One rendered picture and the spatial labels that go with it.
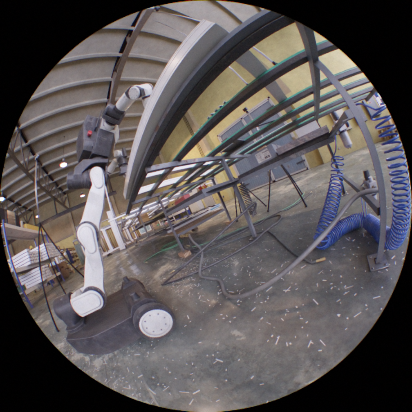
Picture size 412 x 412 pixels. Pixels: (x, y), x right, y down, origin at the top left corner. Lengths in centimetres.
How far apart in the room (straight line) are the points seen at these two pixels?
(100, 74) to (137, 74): 210
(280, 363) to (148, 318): 53
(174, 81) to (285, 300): 87
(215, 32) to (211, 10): 839
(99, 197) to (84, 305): 59
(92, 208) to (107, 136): 48
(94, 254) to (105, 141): 67
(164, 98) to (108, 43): 768
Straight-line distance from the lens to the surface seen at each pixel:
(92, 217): 81
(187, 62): 44
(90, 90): 907
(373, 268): 71
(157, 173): 113
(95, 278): 82
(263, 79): 60
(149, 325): 69
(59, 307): 95
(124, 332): 76
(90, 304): 83
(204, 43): 43
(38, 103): 968
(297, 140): 92
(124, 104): 88
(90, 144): 94
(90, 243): 76
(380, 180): 58
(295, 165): 679
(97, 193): 82
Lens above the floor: 50
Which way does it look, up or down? 2 degrees down
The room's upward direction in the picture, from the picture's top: 24 degrees counter-clockwise
